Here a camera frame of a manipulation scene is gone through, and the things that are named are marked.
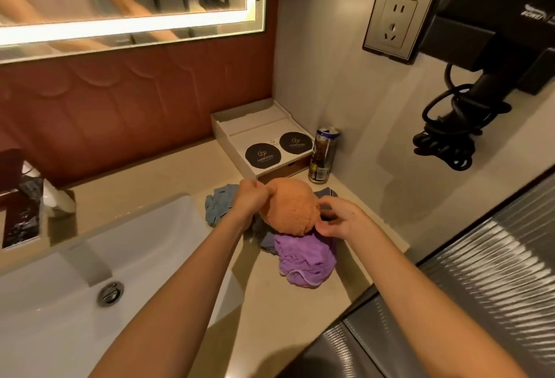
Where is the person's left hand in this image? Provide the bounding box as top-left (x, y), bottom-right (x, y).
top-left (227, 179), bottom-right (275, 223)

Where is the white tray box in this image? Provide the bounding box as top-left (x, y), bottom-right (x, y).
top-left (211, 99), bottom-right (315, 184)

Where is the ribbed glass door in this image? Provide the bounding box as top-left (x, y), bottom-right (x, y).
top-left (277, 170), bottom-right (555, 378)

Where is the black coiled dryer cord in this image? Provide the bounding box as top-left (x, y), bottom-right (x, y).
top-left (412, 63), bottom-right (513, 171)

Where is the purple towel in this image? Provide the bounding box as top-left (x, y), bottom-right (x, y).
top-left (274, 231), bottom-right (338, 289)

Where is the black round coaster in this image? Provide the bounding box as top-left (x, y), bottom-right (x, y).
top-left (279, 131), bottom-right (314, 156)
top-left (245, 144), bottom-right (282, 171)

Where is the person's left forearm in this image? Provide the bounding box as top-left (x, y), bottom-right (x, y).
top-left (89, 211), bottom-right (254, 378)

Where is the black wall hair dryer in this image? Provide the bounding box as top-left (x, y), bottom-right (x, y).
top-left (418, 0), bottom-right (555, 103)

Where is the black tissue box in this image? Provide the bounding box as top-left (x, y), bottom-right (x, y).
top-left (0, 148), bottom-right (46, 250)

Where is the white sink basin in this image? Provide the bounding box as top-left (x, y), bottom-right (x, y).
top-left (0, 193), bottom-right (245, 378)

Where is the drink can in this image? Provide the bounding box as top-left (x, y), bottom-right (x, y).
top-left (308, 126), bottom-right (341, 184)

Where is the person's right hand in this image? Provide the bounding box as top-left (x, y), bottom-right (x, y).
top-left (315, 197), bottom-right (373, 242)

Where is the person's right forearm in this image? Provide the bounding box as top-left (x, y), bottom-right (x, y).
top-left (347, 224), bottom-right (527, 378)

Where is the orange towel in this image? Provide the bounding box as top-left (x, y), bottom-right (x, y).
top-left (259, 178), bottom-right (322, 236)

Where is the wall power socket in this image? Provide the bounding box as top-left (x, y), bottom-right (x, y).
top-left (362, 0), bottom-right (435, 65)

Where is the blue-grey towel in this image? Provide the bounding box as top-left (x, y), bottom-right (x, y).
top-left (205, 184), bottom-right (339, 256)

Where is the chrome sink drain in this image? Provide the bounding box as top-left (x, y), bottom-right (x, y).
top-left (97, 282), bottom-right (125, 307)

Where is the white crumpled tissue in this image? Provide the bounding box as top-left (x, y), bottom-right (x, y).
top-left (41, 178), bottom-right (77, 219)

